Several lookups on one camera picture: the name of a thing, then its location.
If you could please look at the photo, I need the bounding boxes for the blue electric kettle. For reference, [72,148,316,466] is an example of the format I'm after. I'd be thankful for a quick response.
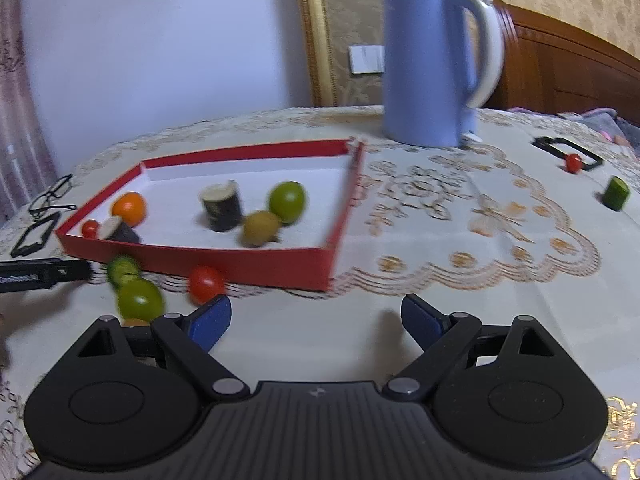
[382,0,505,150]

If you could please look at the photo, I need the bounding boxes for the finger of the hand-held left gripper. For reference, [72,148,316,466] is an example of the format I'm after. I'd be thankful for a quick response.
[0,258,93,294]

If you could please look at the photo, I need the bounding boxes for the short green cucumber piece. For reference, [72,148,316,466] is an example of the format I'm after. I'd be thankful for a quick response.
[602,176,630,211]

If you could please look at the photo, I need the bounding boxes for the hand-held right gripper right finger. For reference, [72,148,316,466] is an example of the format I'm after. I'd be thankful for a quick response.
[382,294,571,402]

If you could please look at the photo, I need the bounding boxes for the purple grey blanket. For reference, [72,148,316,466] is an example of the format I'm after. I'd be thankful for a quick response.
[505,106,640,153]

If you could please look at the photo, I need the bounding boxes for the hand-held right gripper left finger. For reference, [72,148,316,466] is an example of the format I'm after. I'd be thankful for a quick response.
[77,294,251,402]

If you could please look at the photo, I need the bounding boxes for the gold wall moulding frame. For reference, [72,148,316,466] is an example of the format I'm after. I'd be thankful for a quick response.
[295,0,431,108]

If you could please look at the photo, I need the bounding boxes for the black eyeglasses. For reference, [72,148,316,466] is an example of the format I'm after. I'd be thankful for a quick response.
[27,174,77,218]

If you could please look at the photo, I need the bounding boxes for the green round fruit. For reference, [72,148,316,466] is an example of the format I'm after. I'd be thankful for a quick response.
[268,181,306,224]
[116,279,165,320]

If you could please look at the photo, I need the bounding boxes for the brown kiwi fruit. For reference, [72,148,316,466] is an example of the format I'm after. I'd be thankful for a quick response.
[243,211,281,248]

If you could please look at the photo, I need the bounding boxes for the white wall switch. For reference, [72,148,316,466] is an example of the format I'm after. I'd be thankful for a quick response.
[348,45,385,75]

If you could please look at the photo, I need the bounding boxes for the brown wooden headboard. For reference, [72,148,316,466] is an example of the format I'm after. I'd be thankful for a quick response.
[492,0,640,126]

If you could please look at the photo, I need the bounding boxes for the dark cylinder wood top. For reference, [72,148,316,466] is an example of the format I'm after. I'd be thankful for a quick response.
[201,180,244,233]

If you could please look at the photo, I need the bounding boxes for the black rectangular plastic frame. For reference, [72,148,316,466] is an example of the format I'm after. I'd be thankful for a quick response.
[10,211,62,257]
[531,136,604,173]

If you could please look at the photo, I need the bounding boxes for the orange tangerine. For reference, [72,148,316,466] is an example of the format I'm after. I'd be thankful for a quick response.
[111,192,148,227]

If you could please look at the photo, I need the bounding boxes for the red shallow cardboard box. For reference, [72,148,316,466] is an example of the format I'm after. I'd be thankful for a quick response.
[55,139,366,292]

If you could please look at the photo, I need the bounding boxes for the pink patterned curtain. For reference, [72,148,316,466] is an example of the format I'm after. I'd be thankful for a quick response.
[0,0,58,221]

